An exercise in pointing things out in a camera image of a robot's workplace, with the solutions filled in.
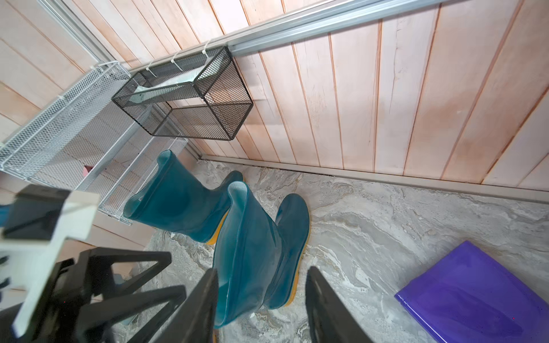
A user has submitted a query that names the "teal rain boot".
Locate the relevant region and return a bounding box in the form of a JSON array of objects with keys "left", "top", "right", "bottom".
[
  {"left": 123, "top": 150, "right": 244, "bottom": 245},
  {"left": 213, "top": 182, "right": 310, "bottom": 329}
]

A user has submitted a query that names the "white wire mesh shelf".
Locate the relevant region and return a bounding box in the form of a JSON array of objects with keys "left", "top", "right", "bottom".
[{"left": 1, "top": 61, "right": 187, "bottom": 224}]

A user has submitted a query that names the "black wire mesh basket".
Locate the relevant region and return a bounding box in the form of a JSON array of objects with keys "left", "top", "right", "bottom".
[{"left": 112, "top": 47, "right": 253, "bottom": 141}]

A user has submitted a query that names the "lying purple rain boot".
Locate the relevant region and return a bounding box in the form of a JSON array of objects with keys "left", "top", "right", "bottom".
[{"left": 395, "top": 241, "right": 548, "bottom": 342}]

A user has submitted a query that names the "pink eraser block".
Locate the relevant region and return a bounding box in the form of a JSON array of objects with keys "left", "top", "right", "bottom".
[{"left": 82, "top": 165, "right": 94, "bottom": 177}]

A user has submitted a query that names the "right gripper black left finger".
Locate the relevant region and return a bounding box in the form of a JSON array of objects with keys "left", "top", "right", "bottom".
[{"left": 156, "top": 268, "right": 219, "bottom": 342}]

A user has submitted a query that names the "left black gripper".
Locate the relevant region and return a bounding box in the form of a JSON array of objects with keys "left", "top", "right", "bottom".
[{"left": 1, "top": 247, "right": 187, "bottom": 342}]

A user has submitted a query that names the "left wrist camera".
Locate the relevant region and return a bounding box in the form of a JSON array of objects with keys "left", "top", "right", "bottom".
[{"left": 1, "top": 184, "right": 100, "bottom": 339}]

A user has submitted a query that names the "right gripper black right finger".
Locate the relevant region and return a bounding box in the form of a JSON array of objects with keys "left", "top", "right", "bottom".
[{"left": 305, "top": 267, "right": 373, "bottom": 342}]

